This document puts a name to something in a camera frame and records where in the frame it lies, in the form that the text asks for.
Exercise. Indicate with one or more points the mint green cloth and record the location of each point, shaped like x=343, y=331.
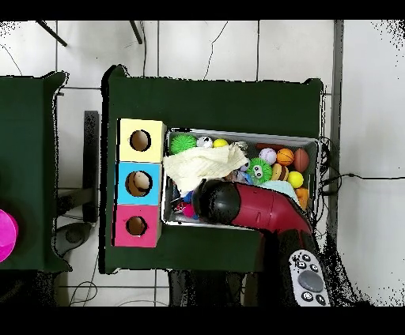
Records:
x=281, y=188

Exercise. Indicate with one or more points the wooden box three holes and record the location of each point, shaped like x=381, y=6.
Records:
x=138, y=164

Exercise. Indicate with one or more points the pale yellow cloth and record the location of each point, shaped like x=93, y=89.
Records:
x=196, y=164

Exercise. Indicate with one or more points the small silver can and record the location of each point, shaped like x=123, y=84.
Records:
x=204, y=142

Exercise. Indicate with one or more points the yellow ball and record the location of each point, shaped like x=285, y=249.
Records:
x=220, y=143

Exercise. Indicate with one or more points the plain green spiky ball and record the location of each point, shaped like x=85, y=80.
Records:
x=183, y=143

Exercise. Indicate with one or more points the green spiky ball with eyes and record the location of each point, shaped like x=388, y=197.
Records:
x=259, y=169

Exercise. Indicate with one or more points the white baseball toy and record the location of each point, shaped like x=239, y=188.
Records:
x=267, y=156

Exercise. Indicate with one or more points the orange basketball toy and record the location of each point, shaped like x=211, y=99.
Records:
x=285, y=157

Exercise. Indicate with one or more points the brown rubber ball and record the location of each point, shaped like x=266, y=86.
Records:
x=301, y=160

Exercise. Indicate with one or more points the black flat panel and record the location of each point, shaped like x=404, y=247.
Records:
x=91, y=158

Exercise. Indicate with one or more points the black tripod leg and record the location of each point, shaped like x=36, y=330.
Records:
x=136, y=31
x=50, y=33

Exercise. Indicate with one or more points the dark green side table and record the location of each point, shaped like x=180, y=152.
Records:
x=38, y=158

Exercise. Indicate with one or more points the magenta round disc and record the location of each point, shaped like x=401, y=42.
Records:
x=5, y=234

